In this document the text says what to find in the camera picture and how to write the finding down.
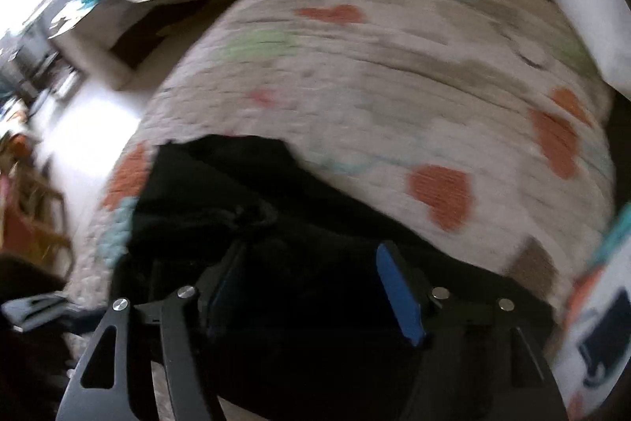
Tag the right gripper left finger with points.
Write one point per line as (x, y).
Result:
(113, 379)

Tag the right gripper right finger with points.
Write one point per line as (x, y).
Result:
(480, 337)

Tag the black pants white lettering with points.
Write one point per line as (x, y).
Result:
(303, 329)

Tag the light wooden chair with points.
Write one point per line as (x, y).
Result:
(33, 214)

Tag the cartoon fleece blanket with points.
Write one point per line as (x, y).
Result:
(596, 341)

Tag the quilted heart pattern bedspread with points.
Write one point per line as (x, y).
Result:
(479, 125)

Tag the table with white cloth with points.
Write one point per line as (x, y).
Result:
(85, 32)

